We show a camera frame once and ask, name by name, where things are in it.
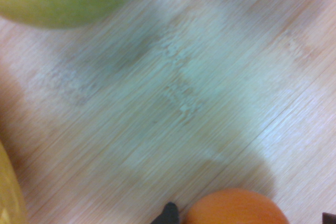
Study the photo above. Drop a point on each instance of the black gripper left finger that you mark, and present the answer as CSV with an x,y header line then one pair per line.
x,y
168,214

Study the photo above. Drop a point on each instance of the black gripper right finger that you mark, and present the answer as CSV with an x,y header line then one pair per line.
x,y
329,218

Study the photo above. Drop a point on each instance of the orange tangerine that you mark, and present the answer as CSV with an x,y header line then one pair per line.
x,y
236,208

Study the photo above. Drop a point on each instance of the light bamboo wooden tray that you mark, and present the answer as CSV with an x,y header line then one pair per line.
x,y
168,90

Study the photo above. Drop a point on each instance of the yellow fruit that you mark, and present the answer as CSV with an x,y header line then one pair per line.
x,y
9,192

